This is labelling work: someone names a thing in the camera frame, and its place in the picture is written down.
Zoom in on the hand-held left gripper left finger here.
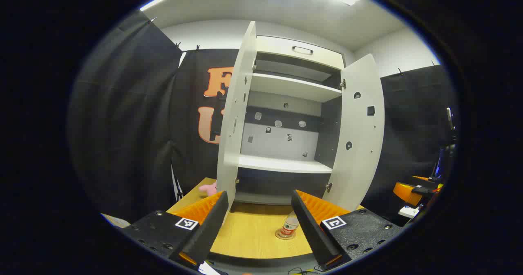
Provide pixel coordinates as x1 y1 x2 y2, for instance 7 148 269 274
123 190 229 267

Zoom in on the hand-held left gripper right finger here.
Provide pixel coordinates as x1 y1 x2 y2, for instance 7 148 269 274
291 190 403 271

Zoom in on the clear plastic water bottle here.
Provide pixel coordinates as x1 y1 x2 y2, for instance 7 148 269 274
280 211 300 239

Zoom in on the pink plush toy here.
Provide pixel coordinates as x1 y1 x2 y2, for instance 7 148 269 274
199 181 218 197

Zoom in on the white wooden cabinet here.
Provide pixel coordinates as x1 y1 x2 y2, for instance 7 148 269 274
236 35 346 206

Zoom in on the black backdrop cloth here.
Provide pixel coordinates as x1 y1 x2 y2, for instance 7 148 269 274
67 11 458 227

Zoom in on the white cabinet drawer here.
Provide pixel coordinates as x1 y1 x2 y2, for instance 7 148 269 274
255 35 345 70

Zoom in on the black cable bundle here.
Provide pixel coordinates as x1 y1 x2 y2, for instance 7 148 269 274
287 267 324 275

